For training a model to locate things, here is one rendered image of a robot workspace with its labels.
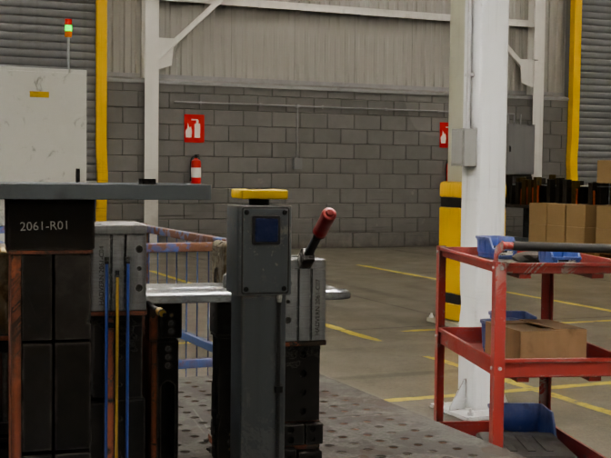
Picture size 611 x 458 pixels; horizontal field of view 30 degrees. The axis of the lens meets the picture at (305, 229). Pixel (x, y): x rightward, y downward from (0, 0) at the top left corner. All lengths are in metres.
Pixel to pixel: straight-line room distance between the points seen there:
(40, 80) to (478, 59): 5.03
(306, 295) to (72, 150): 8.27
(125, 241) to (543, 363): 2.35
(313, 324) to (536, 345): 2.18
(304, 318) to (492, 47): 4.08
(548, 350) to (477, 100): 2.07
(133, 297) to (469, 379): 4.21
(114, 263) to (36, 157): 8.23
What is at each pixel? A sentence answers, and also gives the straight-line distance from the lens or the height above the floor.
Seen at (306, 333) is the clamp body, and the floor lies 0.95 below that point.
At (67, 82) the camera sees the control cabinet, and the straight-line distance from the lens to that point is 9.83.
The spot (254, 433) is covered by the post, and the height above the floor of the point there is 0.85.
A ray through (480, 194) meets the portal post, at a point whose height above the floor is 1.07.
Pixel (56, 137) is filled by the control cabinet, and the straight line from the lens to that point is 9.79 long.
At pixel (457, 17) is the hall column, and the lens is 8.93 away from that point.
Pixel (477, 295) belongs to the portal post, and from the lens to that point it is 5.57.
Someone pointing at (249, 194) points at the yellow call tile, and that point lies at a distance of 1.41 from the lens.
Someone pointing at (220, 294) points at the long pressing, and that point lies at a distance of 1.69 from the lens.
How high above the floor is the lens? 1.19
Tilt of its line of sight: 3 degrees down
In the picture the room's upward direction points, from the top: 1 degrees clockwise
